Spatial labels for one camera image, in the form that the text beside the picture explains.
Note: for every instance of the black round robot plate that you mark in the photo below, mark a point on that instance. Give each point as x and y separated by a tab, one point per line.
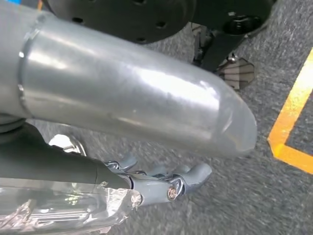
122	16

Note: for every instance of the yellow floor tape outline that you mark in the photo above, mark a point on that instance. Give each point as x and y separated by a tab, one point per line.
290	110

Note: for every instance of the crumpled clear tape wrap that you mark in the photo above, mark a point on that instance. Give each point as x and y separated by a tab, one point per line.
61	207

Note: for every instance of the black robot foot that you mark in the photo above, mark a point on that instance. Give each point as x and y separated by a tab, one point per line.
219	45

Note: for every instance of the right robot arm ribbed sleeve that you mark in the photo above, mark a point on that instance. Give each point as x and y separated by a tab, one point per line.
10	126

